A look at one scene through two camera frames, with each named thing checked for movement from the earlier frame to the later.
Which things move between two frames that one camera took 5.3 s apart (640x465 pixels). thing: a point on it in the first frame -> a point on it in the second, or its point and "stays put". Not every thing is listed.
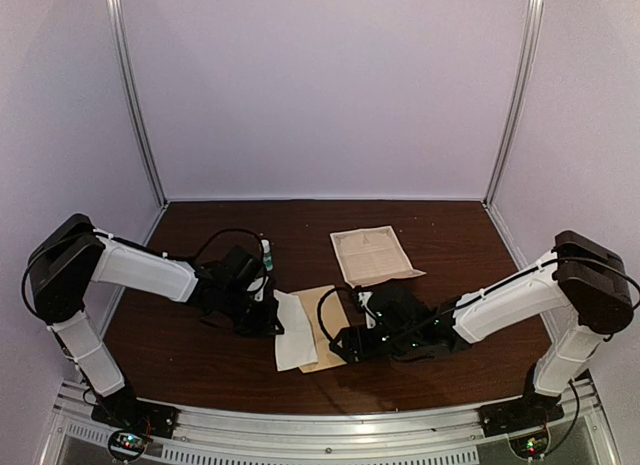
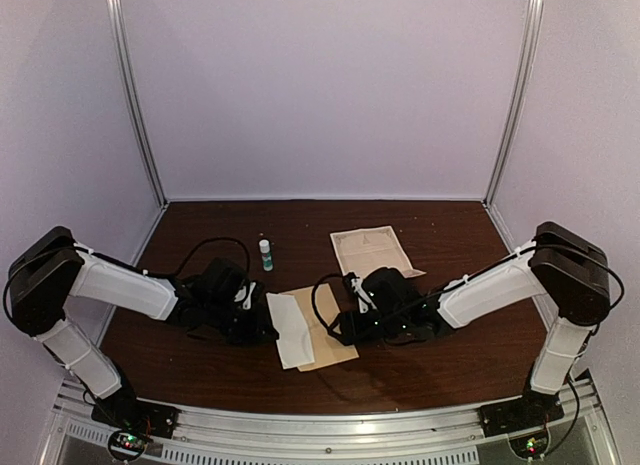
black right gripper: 348,337 -> 352,333
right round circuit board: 530,445 stays put
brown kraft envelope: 335,320 stays put
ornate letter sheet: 296,344 stays put
